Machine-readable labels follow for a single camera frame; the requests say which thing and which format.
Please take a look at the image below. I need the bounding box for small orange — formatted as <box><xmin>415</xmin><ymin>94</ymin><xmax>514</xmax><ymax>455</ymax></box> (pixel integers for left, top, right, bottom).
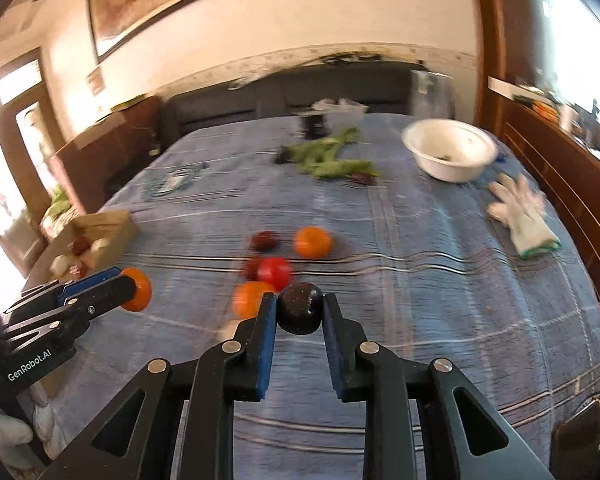
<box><xmin>122</xmin><ymin>268</ymin><xmax>152</xmax><ymax>312</ymax></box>

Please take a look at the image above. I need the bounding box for dark brown round fruit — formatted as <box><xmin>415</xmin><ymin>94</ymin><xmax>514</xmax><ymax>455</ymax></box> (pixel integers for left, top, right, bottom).
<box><xmin>276</xmin><ymin>282</ymin><xmax>324</xmax><ymax>336</ymax></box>

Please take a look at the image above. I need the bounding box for orange tangerine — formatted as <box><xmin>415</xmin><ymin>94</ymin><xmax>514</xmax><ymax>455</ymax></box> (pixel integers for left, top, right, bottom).
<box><xmin>294</xmin><ymin>226</ymin><xmax>332</xmax><ymax>259</ymax></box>
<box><xmin>232</xmin><ymin>281</ymin><xmax>276</xmax><ymax>320</ymax></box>

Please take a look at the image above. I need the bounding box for red date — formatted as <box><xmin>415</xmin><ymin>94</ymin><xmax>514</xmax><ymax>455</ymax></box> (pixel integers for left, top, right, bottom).
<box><xmin>351</xmin><ymin>172</ymin><xmax>375</xmax><ymax>185</ymax></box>
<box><xmin>70</xmin><ymin>236</ymin><xmax>92</xmax><ymax>256</ymax></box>
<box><xmin>242</xmin><ymin>255</ymin><xmax>263</xmax><ymax>281</ymax></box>
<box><xmin>250</xmin><ymin>231</ymin><xmax>279</xmax><ymax>252</ymax></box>

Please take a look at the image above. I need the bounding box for red tomato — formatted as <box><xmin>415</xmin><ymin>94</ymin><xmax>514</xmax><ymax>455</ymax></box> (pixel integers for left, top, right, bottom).
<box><xmin>257</xmin><ymin>257</ymin><xmax>292</xmax><ymax>292</ymax></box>

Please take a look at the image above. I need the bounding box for left gloved hand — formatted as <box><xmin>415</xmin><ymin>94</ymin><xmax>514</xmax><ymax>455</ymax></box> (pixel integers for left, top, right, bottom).
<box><xmin>0</xmin><ymin>382</ymin><xmax>67</xmax><ymax>479</ymax></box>

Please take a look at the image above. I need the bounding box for white chunk right in tray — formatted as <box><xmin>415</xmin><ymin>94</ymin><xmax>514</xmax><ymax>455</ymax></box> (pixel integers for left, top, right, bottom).
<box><xmin>50</xmin><ymin>255</ymin><xmax>76</xmax><ymax>278</ymax></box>

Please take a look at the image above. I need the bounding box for white chunk in tray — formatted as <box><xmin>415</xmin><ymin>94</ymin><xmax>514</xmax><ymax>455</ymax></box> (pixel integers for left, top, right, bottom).
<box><xmin>91</xmin><ymin>237</ymin><xmax>110</xmax><ymax>255</ymax></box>
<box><xmin>50</xmin><ymin>255</ymin><xmax>76</xmax><ymax>278</ymax></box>

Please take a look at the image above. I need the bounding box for red date in tray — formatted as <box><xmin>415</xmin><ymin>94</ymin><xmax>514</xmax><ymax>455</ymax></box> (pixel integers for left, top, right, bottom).
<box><xmin>70</xmin><ymin>236</ymin><xmax>92</xmax><ymax>256</ymax></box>

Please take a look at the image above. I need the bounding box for white chunk left in tray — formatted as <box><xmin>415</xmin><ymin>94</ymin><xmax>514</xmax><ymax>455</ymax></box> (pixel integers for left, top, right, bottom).
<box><xmin>91</xmin><ymin>237</ymin><xmax>110</xmax><ymax>255</ymax></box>

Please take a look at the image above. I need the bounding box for cardboard tray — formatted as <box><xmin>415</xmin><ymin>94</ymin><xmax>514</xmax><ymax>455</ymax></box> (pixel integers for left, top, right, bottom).
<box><xmin>22</xmin><ymin>210</ymin><xmax>138</xmax><ymax>292</ymax></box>

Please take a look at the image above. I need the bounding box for red brown armchair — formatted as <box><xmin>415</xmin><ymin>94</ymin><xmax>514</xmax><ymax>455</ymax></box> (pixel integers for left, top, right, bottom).
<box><xmin>50</xmin><ymin>96</ymin><xmax>161</xmax><ymax>214</ymax></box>

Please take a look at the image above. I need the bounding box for blue plaid tablecloth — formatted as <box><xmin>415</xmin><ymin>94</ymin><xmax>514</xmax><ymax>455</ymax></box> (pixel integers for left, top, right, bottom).
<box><xmin>52</xmin><ymin>114</ymin><xmax>600</xmax><ymax>460</ymax></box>

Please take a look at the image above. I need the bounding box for white work glove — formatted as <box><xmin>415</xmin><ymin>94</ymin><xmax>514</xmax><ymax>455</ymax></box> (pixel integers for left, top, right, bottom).
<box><xmin>486</xmin><ymin>174</ymin><xmax>562</xmax><ymax>259</ymax></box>

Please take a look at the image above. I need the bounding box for red date by leaves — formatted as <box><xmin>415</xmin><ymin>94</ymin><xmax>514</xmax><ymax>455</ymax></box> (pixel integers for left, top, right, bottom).
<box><xmin>351</xmin><ymin>172</ymin><xmax>375</xmax><ymax>185</ymax></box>

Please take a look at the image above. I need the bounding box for white bowl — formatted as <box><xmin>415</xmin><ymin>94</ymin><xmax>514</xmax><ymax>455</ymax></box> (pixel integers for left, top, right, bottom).
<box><xmin>402</xmin><ymin>118</ymin><xmax>498</xmax><ymax>184</ymax></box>

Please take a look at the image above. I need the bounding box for green leafy vegetable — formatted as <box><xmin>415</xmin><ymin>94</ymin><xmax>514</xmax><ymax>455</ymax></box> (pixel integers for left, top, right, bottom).
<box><xmin>273</xmin><ymin>127</ymin><xmax>379</xmax><ymax>180</ymax></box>

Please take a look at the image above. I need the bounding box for small black box device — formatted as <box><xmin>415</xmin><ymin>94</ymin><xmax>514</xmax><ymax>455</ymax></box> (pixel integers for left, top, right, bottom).
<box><xmin>300</xmin><ymin>112</ymin><xmax>327</xmax><ymax>140</ymax></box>

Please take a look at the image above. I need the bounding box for wooden side cabinet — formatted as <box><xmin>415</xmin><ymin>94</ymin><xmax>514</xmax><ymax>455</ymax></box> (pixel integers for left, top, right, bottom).
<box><xmin>488</xmin><ymin>77</ymin><xmax>600</xmax><ymax>296</ymax></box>

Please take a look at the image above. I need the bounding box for clear glass vase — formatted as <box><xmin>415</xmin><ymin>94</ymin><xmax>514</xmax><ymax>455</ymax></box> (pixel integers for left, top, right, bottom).
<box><xmin>411</xmin><ymin>70</ymin><xmax>455</xmax><ymax>119</ymax></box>

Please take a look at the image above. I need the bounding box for black sofa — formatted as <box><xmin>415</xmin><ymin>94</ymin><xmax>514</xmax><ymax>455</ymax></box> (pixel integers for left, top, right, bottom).
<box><xmin>160</xmin><ymin>61</ymin><xmax>423</xmax><ymax>148</ymax></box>

